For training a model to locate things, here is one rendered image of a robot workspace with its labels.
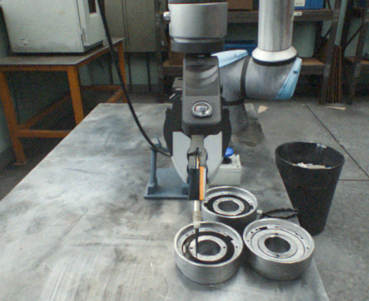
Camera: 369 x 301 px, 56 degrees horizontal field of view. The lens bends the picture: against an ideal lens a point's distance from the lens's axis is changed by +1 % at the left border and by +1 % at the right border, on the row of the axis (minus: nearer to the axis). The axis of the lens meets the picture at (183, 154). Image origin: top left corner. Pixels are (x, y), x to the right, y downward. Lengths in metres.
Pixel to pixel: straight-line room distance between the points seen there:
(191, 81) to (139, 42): 3.94
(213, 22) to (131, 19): 3.91
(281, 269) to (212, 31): 0.34
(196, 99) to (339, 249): 1.63
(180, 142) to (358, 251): 1.59
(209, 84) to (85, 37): 2.32
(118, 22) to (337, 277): 3.56
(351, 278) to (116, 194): 1.31
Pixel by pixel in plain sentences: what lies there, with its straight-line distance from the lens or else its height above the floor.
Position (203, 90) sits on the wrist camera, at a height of 1.08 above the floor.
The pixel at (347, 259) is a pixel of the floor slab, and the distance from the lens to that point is 1.92.
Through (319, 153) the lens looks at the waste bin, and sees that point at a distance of 2.03.
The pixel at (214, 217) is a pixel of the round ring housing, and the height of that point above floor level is 0.83.
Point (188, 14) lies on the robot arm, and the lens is 0.44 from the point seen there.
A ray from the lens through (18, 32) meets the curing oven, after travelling 2.89.
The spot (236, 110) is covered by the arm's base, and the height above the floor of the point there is 0.87.
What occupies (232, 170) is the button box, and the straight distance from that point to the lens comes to 0.75.
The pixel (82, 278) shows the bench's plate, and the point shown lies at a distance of 0.57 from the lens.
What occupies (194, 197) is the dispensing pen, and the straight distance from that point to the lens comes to 0.50.
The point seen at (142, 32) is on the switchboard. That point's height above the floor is 0.79.
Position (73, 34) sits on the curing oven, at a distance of 2.73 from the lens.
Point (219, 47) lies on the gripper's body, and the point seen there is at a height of 1.12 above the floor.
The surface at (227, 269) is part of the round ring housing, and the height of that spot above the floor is 0.83.
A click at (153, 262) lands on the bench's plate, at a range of 0.57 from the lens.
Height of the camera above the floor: 1.19
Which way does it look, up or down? 25 degrees down
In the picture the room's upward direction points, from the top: 1 degrees counter-clockwise
